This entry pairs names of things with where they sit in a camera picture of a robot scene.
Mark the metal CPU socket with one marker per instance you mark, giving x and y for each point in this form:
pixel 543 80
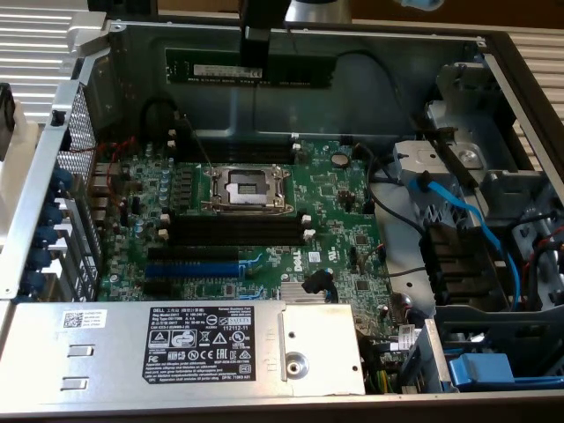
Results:
pixel 247 189

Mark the green Dell motherboard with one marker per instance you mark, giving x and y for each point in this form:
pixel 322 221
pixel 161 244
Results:
pixel 330 211

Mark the black plastic bar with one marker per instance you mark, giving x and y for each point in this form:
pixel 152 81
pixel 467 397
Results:
pixel 449 152

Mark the blue card retention clip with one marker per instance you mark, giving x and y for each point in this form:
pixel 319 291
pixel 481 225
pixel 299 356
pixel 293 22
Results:
pixel 45 236
pixel 32 280
pixel 39 258
pixel 61 180
pixel 53 212

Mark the short black expansion slot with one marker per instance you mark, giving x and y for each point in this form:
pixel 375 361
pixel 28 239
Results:
pixel 158 287

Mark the silver power supply unit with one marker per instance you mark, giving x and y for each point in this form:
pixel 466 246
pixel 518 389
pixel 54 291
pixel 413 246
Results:
pixel 110 352

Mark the open grey PC case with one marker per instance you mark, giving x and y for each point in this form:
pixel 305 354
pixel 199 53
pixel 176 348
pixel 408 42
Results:
pixel 396 88

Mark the silver coin cell battery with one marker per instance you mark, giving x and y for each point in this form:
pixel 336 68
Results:
pixel 339 159

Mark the green RAM stick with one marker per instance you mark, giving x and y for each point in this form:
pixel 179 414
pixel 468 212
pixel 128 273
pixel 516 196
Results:
pixel 299 70

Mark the black SATA plug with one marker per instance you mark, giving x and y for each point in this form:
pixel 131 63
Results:
pixel 315 284

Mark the silver metal disk bay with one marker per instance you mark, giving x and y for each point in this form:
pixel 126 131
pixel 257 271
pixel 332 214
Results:
pixel 493 114

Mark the black ribbed plastic bracket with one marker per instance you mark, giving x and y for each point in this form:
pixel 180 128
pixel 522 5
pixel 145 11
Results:
pixel 458 260

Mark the silver finned heatsink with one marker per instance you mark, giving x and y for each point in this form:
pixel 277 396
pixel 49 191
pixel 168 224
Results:
pixel 304 291

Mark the blue expansion slot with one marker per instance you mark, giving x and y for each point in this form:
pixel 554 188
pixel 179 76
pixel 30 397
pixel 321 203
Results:
pixel 194 269

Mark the thin metal locking lever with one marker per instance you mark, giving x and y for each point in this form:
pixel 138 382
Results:
pixel 198 142

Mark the blue drive carrier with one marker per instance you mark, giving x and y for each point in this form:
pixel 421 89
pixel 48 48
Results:
pixel 480 368

